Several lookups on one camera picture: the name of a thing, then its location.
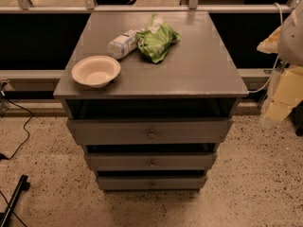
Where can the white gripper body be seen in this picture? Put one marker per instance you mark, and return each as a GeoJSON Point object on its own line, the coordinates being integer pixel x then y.
{"type": "Point", "coordinates": [292, 40]}

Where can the grey bottom drawer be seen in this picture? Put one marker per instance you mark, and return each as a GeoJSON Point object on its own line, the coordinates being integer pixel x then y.
{"type": "Point", "coordinates": [150, 183]}

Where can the grey drawer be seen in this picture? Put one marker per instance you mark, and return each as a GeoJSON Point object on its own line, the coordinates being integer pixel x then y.
{"type": "Point", "coordinates": [149, 161]}
{"type": "Point", "coordinates": [144, 132]}
{"type": "Point", "coordinates": [150, 183]}

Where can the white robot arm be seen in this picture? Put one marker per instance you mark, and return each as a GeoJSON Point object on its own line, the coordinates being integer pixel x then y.
{"type": "Point", "coordinates": [287, 40]}

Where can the grey wooden drawer cabinet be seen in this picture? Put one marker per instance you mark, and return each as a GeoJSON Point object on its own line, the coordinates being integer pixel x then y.
{"type": "Point", "coordinates": [197, 79]}

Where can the grey middle drawer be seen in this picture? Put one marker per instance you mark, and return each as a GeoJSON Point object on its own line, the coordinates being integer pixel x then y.
{"type": "Point", "coordinates": [149, 161]}

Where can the grey top drawer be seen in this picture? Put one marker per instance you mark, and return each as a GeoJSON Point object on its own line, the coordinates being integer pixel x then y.
{"type": "Point", "coordinates": [144, 132]}

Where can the green snack bag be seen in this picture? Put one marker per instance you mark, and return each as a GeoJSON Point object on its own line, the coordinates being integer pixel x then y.
{"type": "Point", "coordinates": [155, 40]}

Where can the white blue wrapped package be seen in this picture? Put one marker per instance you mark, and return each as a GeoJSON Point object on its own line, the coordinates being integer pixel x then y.
{"type": "Point", "coordinates": [123, 45]}

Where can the white paper bowl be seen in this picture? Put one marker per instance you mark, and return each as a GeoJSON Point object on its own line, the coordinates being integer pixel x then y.
{"type": "Point", "coordinates": [96, 71]}

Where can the black stand leg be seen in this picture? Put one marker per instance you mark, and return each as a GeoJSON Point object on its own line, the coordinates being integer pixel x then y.
{"type": "Point", "coordinates": [23, 185]}

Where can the metal railing frame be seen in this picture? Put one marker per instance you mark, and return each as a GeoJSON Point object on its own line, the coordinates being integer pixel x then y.
{"type": "Point", "coordinates": [47, 8]}

